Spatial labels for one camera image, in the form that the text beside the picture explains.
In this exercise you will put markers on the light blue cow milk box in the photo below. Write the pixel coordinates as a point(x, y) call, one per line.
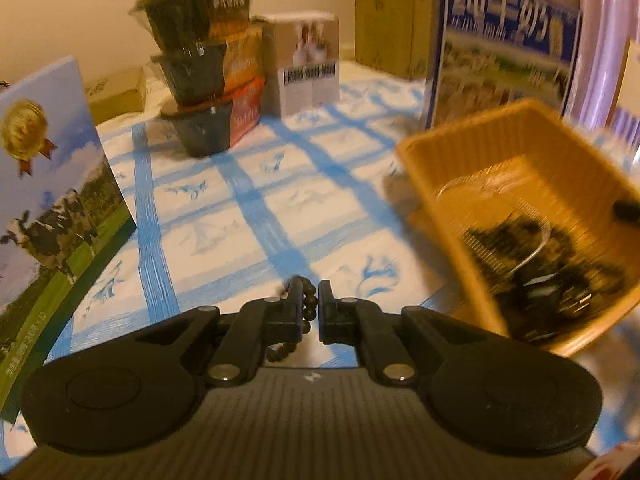
point(60, 185)

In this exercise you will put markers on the small cardboard box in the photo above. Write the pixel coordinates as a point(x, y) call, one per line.
point(115, 92)

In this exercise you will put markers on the small black case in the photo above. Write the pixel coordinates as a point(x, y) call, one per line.
point(627, 210)

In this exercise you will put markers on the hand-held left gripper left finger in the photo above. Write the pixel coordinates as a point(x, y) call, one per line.
point(299, 307)

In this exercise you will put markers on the noodle bowl with yellow sleeve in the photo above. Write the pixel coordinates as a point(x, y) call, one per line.
point(200, 70)

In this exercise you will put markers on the red white printed clothing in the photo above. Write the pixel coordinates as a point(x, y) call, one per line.
point(602, 467)

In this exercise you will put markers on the large cardboard box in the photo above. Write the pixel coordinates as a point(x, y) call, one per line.
point(390, 15)

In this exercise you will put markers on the noodle bowl with black sleeve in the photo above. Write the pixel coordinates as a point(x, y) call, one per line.
point(185, 10)

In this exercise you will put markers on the small white product box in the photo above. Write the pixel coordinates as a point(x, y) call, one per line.
point(305, 60)

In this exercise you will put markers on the blue checked floral tablecloth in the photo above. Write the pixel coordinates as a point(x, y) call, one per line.
point(225, 200)

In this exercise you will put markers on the yellow plastic tray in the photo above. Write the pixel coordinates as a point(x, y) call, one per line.
point(450, 160)

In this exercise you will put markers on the pink shiny curtain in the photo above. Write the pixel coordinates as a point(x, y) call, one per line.
point(600, 35)

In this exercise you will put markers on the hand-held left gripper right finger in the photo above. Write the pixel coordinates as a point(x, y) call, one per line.
point(326, 312)

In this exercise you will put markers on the dark blue illustrated milk box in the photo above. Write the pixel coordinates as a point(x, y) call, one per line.
point(500, 50)

